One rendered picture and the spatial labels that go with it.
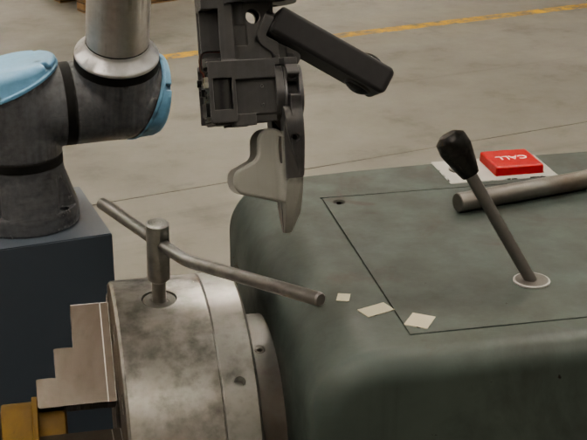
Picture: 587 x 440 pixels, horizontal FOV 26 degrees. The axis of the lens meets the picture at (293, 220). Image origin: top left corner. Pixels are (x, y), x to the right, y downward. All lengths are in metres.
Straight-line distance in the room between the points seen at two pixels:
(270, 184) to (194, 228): 3.56
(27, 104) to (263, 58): 0.70
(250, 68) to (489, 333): 0.32
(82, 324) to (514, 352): 0.46
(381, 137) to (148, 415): 4.50
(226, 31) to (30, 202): 0.72
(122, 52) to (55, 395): 0.56
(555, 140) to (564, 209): 4.24
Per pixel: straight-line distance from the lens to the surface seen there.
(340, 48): 1.10
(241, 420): 1.19
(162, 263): 1.22
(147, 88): 1.75
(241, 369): 1.20
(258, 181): 1.09
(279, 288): 1.07
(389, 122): 5.83
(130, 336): 1.21
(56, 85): 1.74
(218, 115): 1.07
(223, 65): 1.07
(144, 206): 4.87
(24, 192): 1.76
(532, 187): 1.45
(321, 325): 1.17
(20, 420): 1.30
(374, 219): 1.39
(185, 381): 1.19
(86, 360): 1.33
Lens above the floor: 1.78
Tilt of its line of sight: 22 degrees down
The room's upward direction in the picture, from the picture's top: straight up
